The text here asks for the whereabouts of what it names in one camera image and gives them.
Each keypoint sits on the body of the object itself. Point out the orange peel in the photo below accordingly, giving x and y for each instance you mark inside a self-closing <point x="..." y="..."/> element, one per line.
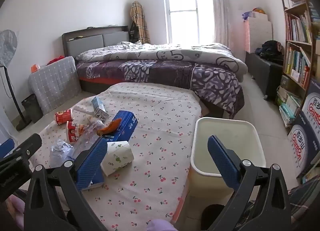
<point x="110" y="127"/>

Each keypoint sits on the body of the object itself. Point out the navy printed cardboard box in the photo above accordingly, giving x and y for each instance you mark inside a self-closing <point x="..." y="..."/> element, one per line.
<point x="312" y="111"/>
<point x="300" y="146"/>

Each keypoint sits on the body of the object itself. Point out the red cloth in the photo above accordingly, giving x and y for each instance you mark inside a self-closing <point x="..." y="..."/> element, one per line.
<point x="56" y="60"/>

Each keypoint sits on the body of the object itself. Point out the wooden bookshelf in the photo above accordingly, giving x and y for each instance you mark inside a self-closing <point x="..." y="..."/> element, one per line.
<point x="297" y="42"/>

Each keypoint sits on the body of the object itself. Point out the white plastic bin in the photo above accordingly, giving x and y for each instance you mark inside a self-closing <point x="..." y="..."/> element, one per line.
<point x="225" y="131"/>

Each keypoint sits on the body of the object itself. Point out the plaid coat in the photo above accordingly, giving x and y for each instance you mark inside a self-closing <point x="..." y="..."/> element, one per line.
<point x="140" y="18"/>

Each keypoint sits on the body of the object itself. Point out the rows of shelf books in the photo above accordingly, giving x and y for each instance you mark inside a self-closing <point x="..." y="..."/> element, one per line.
<point x="296" y="27"/>

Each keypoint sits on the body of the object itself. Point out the purple patterned blanket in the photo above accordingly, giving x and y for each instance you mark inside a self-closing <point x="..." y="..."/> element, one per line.
<point x="162" y="70"/>

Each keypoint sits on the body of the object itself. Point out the black bag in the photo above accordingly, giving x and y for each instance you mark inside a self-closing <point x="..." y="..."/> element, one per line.
<point x="133" y="32"/>

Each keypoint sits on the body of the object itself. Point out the crumpled white paper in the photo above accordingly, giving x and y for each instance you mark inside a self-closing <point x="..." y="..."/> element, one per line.
<point x="60" y="152"/>

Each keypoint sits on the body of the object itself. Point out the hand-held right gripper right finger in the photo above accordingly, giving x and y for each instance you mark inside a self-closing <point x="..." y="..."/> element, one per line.
<point x="222" y="158"/>

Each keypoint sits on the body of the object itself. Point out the covered standing fan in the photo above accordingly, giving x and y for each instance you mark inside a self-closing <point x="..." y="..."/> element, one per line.
<point x="8" y="43"/>

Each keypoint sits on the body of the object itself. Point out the orange yellow toy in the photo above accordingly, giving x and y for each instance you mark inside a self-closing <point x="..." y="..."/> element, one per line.
<point x="258" y="10"/>

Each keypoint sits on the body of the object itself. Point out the dark bed headboard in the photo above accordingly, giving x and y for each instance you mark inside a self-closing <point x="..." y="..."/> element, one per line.
<point x="95" y="40"/>

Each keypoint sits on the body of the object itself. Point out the cherry print tablecloth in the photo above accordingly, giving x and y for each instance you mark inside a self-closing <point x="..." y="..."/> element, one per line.
<point x="155" y="121"/>

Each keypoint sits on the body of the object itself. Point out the pile of dark clothes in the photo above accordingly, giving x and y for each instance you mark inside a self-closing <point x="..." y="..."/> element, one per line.
<point x="271" y="49"/>

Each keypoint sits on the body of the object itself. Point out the clear plastic bottle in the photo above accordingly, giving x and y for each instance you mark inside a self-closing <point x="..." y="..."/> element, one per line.
<point x="87" y="136"/>

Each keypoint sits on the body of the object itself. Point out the person's right hand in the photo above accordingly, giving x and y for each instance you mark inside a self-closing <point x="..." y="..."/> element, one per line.
<point x="160" y="226"/>

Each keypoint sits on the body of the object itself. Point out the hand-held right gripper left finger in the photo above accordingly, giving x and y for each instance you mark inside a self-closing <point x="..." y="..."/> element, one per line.
<point x="92" y="161"/>

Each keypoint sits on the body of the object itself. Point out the stack of floor books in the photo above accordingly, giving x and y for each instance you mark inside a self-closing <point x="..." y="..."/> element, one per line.
<point x="288" y="106"/>

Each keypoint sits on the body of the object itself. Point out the person's left hand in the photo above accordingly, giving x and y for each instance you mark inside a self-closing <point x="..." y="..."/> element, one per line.
<point x="16" y="208"/>

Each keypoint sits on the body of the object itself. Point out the white grey printed duvet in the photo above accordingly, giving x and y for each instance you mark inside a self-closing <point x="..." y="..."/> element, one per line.
<point x="175" y="53"/>

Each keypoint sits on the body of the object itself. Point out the blue cardboard box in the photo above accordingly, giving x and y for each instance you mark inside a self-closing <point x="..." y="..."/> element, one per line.
<point x="127" y="123"/>

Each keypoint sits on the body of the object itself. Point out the black waste bin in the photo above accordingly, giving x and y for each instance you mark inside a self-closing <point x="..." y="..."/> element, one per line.
<point x="31" y="108"/>

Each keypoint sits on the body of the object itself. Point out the purple toy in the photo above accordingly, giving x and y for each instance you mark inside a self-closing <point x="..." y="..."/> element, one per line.
<point x="247" y="15"/>

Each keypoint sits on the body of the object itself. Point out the red and orange snack wrapper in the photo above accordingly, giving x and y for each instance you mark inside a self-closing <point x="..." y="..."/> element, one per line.
<point x="75" y="132"/>

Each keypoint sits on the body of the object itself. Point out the black storage bench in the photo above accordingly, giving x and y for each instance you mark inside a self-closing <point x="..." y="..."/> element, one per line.
<point x="265" y="75"/>

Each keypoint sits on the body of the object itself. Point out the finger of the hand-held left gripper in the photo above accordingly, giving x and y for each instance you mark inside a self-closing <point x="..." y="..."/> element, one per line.
<point x="27" y="146"/>
<point x="6" y="147"/>

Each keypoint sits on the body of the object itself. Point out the white green-print paper cup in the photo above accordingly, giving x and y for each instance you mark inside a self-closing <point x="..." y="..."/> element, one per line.
<point x="117" y="157"/>

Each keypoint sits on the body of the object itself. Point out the dark striped cloth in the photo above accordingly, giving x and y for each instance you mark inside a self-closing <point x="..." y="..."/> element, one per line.
<point x="303" y="198"/>

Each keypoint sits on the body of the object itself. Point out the blue and white wrapper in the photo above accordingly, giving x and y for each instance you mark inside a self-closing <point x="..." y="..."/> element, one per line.
<point x="98" y="108"/>

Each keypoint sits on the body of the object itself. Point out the grey checked cloth cover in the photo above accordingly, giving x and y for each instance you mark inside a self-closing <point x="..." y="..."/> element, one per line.
<point x="55" y="83"/>

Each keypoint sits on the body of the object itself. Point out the sheer curtain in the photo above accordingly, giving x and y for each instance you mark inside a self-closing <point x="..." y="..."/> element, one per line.
<point x="220" y="8"/>

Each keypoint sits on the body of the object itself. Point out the red printed paper cup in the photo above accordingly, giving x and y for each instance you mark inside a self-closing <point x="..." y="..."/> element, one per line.
<point x="62" y="117"/>

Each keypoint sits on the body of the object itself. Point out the white cabinet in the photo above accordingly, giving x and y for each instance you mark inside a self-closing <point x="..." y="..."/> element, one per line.
<point x="260" y="33"/>

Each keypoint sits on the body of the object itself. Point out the window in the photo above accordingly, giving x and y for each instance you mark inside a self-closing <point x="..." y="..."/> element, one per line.
<point x="187" y="8"/>

